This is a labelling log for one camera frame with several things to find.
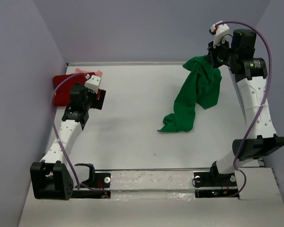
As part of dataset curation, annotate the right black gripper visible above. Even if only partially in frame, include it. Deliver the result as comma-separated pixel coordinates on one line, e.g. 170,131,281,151
206,36,238,69

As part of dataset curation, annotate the green t shirt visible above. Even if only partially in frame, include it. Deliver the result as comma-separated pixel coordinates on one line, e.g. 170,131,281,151
158,56,222,133

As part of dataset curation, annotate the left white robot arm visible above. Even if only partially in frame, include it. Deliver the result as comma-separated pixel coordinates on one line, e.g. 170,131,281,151
30,83,106,201

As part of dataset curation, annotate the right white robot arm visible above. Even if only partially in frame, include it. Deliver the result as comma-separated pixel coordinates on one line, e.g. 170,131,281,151
206,24,284,185

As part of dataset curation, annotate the pink folded t shirt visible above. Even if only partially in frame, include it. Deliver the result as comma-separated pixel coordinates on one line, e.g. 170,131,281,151
75,68,103,78

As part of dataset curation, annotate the red folded t shirt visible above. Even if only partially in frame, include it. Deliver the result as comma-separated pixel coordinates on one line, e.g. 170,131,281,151
53,73,93,107

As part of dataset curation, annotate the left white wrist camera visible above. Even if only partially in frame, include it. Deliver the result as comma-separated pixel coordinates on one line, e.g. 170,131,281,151
85,75,101,93

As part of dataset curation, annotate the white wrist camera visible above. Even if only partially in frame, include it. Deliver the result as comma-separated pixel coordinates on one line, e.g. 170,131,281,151
85,75,101,93
209,21,230,48

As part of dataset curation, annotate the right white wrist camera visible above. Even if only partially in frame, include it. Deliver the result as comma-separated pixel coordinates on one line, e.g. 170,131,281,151
209,21,230,48

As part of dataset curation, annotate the aluminium table rail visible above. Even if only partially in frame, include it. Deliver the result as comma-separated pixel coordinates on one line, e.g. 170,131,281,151
66,61,185,67

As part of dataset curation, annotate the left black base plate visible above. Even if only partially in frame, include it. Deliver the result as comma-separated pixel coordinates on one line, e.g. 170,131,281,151
71,172,111,199

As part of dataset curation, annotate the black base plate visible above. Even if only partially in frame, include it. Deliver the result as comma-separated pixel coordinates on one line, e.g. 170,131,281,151
192,172,238,199
71,172,111,199

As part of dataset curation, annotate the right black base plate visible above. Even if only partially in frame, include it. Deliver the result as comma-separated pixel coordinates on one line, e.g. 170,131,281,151
192,172,238,199

